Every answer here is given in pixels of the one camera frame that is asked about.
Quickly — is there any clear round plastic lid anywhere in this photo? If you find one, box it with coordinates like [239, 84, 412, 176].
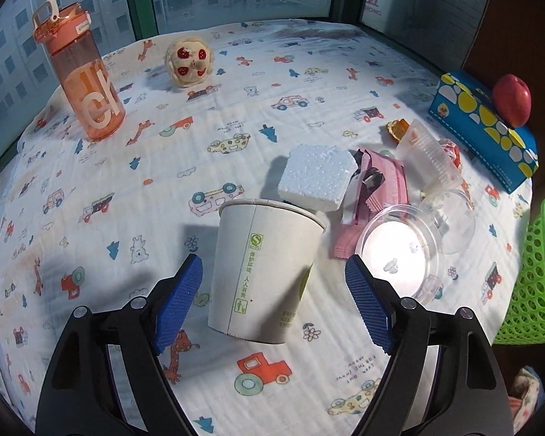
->
[355, 205, 443, 305]

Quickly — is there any white paper cup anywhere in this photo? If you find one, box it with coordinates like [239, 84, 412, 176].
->
[207, 199, 326, 344]

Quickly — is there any pink snack wrapper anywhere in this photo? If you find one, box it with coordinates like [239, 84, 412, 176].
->
[332, 149, 409, 260]

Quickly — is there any white styrofoam block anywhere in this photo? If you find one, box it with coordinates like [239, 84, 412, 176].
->
[278, 145, 357, 213]

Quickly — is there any red white candy wrapper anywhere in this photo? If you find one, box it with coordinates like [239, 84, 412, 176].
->
[438, 139, 463, 172]

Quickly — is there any green plastic mesh basket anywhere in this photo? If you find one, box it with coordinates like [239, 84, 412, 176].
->
[494, 200, 545, 346]

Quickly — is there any pink patterned cloth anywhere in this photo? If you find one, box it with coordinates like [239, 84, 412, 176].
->
[509, 366, 545, 434]

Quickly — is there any cartoon print white bed sheet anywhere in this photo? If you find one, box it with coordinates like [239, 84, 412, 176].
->
[0, 19, 535, 436]

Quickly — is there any blue yellow dotted shoe box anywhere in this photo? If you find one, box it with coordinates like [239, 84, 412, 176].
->
[429, 69, 538, 193]

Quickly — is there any orange water bottle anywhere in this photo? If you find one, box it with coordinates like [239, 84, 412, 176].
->
[32, 0, 126, 141]

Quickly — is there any small cream plush toy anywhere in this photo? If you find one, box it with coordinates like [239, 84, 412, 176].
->
[164, 36, 214, 88]

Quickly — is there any red apple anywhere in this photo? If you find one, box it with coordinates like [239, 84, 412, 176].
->
[491, 74, 532, 128]

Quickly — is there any brown wooden headboard panel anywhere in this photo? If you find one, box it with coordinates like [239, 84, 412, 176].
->
[463, 0, 545, 186]

